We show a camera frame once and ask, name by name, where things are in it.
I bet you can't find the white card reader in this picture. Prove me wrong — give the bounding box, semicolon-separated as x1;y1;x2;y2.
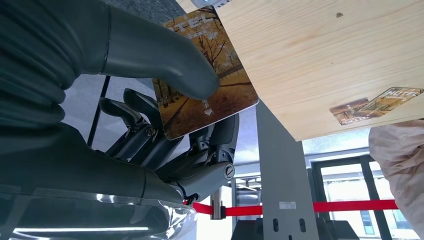
191;0;233;9

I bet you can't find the brown print hotel card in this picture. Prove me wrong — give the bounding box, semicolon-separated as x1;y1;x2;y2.
329;97;370;126
352;87;424;119

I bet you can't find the person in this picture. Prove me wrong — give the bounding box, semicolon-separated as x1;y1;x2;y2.
368;119;424;238

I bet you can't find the clear plastic wrap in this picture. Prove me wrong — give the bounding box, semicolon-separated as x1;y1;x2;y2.
0;183;198;240

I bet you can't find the red barrier belt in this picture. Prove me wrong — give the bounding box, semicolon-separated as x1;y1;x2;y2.
191;202;214;216
225;199;399;218

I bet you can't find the grey kiosk stand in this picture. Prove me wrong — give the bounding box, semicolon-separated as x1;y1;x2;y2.
255;99;321;240

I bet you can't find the dark framed glass door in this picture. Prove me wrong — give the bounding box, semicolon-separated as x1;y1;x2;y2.
309;153;424;240

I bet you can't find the chrome stanchion post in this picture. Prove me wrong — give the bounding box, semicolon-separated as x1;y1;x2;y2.
210;187;227;221

